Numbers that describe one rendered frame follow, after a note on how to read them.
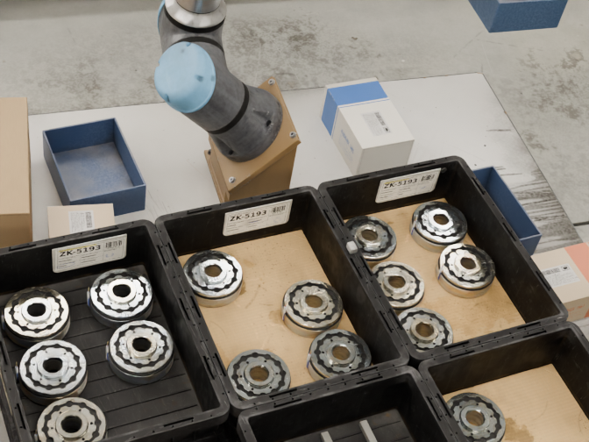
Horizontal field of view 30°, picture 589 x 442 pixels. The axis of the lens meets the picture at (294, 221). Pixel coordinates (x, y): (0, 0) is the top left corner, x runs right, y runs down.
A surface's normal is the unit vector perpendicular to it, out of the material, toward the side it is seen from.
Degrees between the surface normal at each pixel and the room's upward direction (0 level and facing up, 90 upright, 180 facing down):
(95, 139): 90
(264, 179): 90
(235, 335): 0
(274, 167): 90
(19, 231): 90
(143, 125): 0
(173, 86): 46
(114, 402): 0
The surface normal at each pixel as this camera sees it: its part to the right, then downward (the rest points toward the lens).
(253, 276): 0.13, -0.67
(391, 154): 0.36, 0.72
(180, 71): -0.54, -0.29
